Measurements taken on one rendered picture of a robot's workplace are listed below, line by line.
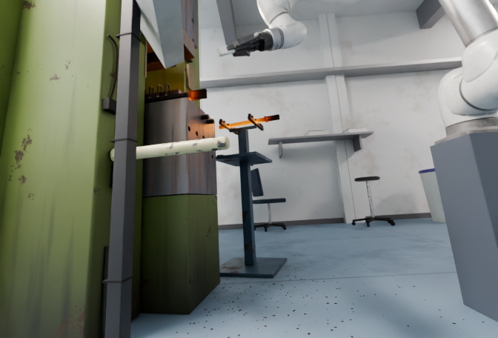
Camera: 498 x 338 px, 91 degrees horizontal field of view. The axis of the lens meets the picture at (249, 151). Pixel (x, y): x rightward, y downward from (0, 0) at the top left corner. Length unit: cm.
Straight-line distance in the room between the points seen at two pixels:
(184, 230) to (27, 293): 53
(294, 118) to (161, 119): 342
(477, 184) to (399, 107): 402
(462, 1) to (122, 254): 126
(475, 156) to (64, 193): 140
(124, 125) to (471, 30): 110
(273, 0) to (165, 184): 93
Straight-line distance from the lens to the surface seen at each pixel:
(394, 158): 477
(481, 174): 111
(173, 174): 114
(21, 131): 129
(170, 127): 120
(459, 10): 116
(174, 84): 176
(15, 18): 155
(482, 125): 119
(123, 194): 71
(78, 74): 118
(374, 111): 486
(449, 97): 121
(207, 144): 84
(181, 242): 112
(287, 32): 117
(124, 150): 73
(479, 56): 108
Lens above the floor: 42
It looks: 12 degrees up
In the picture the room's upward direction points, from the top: 4 degrees counter-clockwise
